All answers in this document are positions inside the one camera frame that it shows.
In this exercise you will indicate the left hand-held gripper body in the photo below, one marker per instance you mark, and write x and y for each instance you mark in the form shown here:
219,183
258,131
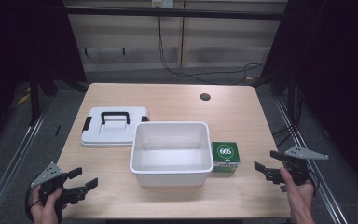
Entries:
50,174

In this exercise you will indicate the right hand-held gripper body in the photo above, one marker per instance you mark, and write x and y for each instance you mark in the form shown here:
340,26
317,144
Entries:
301,168

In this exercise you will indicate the green cardboard box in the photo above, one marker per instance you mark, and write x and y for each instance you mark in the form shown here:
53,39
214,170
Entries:
226,154

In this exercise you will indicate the white plastic storage bin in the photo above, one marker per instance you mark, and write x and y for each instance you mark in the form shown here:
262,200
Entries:
171,155

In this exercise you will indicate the person's right hand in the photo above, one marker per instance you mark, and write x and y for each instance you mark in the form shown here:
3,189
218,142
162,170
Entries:
300,199

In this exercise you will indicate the person's left hand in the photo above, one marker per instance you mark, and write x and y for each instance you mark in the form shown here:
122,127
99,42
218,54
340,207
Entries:
48,213

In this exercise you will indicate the small black stick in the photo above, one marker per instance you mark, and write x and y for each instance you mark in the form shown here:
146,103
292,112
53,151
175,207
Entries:
57,130

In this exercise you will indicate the yellow floor tape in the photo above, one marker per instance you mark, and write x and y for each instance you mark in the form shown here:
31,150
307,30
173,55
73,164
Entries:
23,99

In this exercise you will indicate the dark curtain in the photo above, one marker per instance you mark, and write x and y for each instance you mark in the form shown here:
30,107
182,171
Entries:
21,40
332,62

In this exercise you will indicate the metal floor rail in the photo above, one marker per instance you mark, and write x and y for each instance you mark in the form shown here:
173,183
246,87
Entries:
320,180
15,155

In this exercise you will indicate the black frame post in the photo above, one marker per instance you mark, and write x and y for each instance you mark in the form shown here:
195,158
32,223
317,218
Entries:
34,99

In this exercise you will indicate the black horizontal frame bar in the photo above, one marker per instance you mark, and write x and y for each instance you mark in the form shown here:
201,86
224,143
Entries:
174,13

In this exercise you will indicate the white wall socket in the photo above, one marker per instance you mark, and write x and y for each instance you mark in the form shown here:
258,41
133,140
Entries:
162,3

